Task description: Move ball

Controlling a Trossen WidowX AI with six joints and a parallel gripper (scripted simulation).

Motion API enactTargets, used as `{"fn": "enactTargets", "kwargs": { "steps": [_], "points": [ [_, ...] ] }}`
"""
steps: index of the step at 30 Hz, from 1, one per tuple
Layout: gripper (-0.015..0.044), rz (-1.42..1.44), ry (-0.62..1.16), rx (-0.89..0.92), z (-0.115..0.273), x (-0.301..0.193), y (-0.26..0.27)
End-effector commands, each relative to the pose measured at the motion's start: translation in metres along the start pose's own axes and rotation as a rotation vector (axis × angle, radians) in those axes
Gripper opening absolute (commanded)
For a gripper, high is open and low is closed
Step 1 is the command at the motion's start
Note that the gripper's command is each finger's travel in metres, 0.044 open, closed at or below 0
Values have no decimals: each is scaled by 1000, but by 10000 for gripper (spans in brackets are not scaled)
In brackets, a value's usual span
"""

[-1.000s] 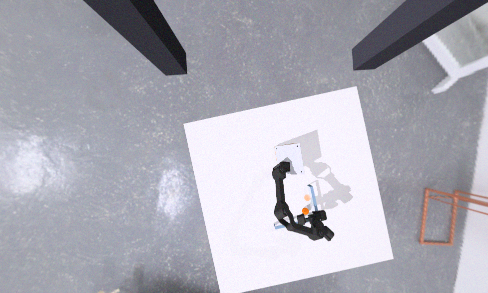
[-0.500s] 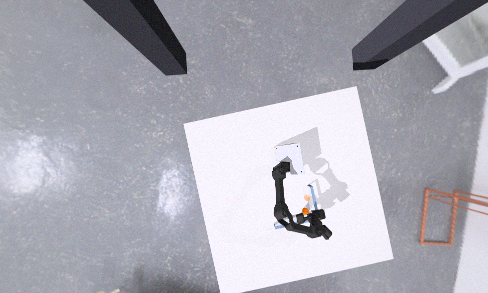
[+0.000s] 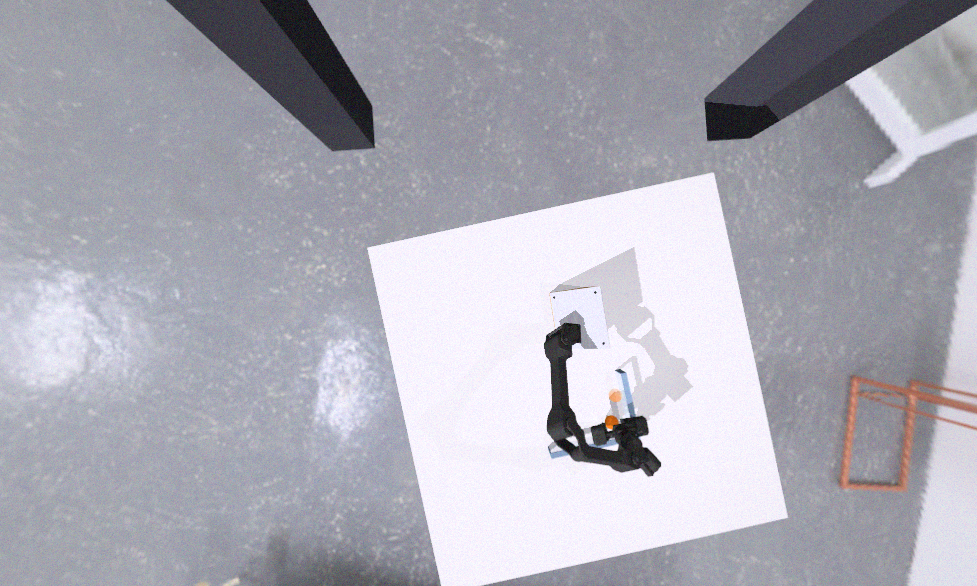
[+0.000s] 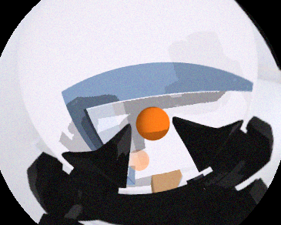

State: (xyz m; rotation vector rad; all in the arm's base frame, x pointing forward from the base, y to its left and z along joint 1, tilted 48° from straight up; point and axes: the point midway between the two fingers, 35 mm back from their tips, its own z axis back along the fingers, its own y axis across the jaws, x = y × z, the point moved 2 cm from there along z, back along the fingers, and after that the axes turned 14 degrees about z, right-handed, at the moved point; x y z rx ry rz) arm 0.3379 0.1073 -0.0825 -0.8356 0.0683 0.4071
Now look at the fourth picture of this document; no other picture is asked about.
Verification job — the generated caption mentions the clear glass corner walls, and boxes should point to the clear glass corner walls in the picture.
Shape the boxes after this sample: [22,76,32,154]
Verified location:
[87,103,135,183]

